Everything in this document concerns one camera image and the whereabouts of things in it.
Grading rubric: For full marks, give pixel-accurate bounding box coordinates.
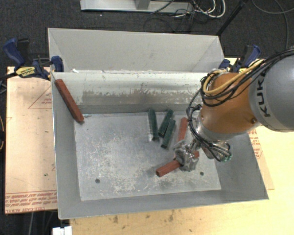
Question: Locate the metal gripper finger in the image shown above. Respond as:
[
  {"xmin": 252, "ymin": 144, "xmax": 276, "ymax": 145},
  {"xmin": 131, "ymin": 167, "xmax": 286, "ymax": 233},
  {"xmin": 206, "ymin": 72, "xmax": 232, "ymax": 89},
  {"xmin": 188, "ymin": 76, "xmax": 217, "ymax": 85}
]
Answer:
[
  {"xmin": 173, "ymin": 141, "xmax": 193, "ymax": 160},
  {"xmin": 180, "ymin": 156, "xmax": 199, "ymax": 173}
]

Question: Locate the red-brown block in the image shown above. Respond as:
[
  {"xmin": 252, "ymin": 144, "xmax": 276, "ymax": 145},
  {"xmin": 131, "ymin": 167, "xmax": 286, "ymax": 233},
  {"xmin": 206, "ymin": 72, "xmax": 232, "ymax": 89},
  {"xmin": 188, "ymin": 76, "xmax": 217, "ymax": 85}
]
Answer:
[
  {"xmin": 178, "ymin": 117, "xmax": 189, "ymax": 143},
  {"xmin": 54, "ymin": 79, "xmax": 85, "ymax": 123},
  {"xmin": 156, "ymin": 150, "xmax": 200, "ymax": 177}
]

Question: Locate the dark green flat block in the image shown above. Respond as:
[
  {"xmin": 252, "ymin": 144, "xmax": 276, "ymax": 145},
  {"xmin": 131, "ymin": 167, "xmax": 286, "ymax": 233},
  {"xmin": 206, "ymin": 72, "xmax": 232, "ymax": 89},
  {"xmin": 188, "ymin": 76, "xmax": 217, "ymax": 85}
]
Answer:
[
  {"xmin": 160, "ymin": 119, "xmax": 177, "ymax": 149},
  {"xmin": 158, "ymin": 109, "xmax": 174, "ymax": 138},
  {"xmin": 147, "ymin": 109, "xmax": 160, "ymax": 142}
]

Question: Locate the grey metal bin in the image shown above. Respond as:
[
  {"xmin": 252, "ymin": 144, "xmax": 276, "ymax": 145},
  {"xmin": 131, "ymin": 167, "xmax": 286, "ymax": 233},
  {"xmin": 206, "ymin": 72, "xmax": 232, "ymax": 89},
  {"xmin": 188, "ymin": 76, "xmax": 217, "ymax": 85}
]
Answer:
[{"xmin": 47, "ymin": 27, "xmax": 270, "ymax": 220}]

